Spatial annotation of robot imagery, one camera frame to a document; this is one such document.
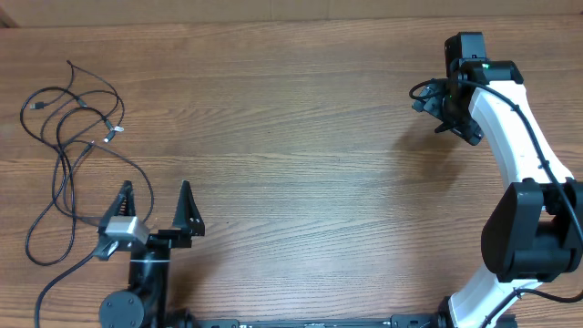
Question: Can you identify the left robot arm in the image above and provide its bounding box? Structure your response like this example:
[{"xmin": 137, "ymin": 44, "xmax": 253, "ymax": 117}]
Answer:
[{"xmin": 93, "ymin": 180, "xmax": 205, "ymax": 328}]

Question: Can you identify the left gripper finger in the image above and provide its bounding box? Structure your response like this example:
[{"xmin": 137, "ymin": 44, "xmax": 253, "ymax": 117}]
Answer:
[
  {"xmin": 97, "ymin": 180, "xmax": 136, "ymax": 232},
  {"xmin": 172, "ymin": 180, "xmax": 205, "ymax": 237}
]

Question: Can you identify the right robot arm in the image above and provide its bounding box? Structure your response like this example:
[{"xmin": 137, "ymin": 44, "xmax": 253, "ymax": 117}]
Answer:
[{"xmin": 390, "ymin": 32, "xmax": 582, "ymax": 327}]

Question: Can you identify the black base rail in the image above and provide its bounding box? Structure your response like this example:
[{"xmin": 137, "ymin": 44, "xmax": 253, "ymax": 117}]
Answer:
[{"xmin": 173, "ymin": 313, "xmax": 454, "ymax": 328}]

